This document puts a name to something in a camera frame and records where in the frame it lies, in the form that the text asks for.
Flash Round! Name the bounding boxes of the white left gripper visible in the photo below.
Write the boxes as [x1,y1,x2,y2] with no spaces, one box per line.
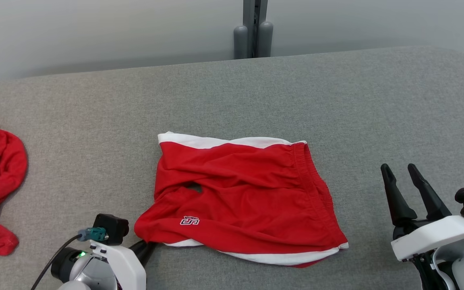
[89,240,158,290]

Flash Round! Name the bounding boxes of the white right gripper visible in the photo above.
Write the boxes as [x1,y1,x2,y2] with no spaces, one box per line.
[380,163,464,290]

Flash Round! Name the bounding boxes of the red shorts white side bands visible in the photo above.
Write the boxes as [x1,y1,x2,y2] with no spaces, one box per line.
[134,131,349,268]

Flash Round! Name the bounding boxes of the red jersey striped white trim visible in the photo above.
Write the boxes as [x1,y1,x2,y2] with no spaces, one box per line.
[0,112,28,257]

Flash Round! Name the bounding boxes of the white partition panel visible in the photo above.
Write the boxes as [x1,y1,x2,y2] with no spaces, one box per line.
[0,0,244,91]
[267,0,464,57]

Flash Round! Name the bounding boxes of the left camera cable teal plug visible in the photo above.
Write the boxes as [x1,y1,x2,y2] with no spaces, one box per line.
[31,227,108,290]

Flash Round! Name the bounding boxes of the grey cylindrical post foot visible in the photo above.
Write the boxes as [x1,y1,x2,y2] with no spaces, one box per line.
[233,25,249,60]
[258,21,274,57]

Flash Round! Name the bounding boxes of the grey metal partition post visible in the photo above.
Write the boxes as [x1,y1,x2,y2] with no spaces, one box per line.
[243,0,269,59]

